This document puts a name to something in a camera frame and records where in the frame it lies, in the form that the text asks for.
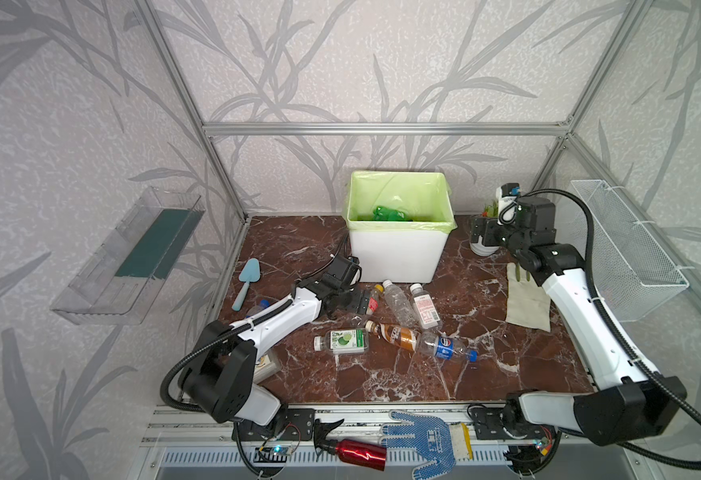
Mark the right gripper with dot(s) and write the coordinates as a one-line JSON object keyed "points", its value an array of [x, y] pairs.
{"points": [[488, 229]]}

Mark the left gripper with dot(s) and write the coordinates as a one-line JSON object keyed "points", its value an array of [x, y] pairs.
{"points": [[355, 297]]}

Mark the green plastic bottle yellow cap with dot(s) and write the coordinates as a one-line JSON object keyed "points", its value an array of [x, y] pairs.
{"points": [[387, 214]]}

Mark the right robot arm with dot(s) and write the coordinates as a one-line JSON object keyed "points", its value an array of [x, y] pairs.
{"points": [[632, 400]]}

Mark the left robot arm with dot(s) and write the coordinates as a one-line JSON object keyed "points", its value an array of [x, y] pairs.
{"points": [[217, 377]]}

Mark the white bin with green liner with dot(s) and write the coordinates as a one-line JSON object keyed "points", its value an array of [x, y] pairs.
{"points": [[402, 252]]}

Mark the potted plant white pot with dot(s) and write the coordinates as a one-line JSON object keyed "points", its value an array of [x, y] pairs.
{"points": [[489, 211]]}

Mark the red label yellow cap bottle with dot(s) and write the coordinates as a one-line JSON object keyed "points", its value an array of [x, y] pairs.
{"points": [[374, 299]]}

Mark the lime label white cap bottle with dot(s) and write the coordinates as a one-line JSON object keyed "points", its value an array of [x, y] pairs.
{"points": [[342, 342]]}

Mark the clear bottle white cap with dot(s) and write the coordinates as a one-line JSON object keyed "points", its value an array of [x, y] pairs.
{"points": [[399, 305]]}

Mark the brown label tea bottle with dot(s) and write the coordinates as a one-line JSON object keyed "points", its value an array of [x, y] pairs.
{"points": [[401, 337]]}

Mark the square red text label bottle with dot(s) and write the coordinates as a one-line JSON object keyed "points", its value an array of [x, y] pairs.
{"points": [[424, 307]]}

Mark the beige work glove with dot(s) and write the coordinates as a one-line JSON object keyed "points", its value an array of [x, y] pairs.
{"points": [[528, 305]]}

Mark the blue cap clear bottle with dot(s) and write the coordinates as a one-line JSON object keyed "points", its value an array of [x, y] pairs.
{"points": [[259, 307]]}

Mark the pepsi bottle blue cap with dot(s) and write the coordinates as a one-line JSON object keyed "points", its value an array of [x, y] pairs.
{"points": [[445, 348]]}

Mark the light blue spatula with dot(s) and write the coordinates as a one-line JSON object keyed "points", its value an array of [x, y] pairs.
{"points": [[250, 274]]}

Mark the blue dotted knit glove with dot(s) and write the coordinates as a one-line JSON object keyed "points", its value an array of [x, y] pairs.
{"points": [[428, 436]]}

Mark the red metal flask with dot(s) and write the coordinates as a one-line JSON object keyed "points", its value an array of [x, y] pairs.
{"points": [[348, 451]]}

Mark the green circuit board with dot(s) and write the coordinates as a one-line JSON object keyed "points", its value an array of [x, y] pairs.
{"points": [[276, 453]]}

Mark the yellow sponge pad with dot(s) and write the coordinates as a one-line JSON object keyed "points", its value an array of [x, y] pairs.
{"points": [[460, 442]]}

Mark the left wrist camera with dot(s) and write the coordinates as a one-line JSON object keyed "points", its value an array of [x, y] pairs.
{"points": [[343, 272]]}

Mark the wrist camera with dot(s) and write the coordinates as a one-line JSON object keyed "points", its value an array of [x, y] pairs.
{"points": [[507, 195], [343, 272]]}

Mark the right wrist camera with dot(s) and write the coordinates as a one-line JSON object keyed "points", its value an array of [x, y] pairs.
{"points": [[507, 195]]}

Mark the white wire mesh basket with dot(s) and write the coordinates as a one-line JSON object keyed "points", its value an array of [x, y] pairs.
{"points": [[631, 270]]}

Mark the clear acrylic wall shelf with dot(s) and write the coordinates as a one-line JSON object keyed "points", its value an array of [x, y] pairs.
{"points": [[123, 278]]}

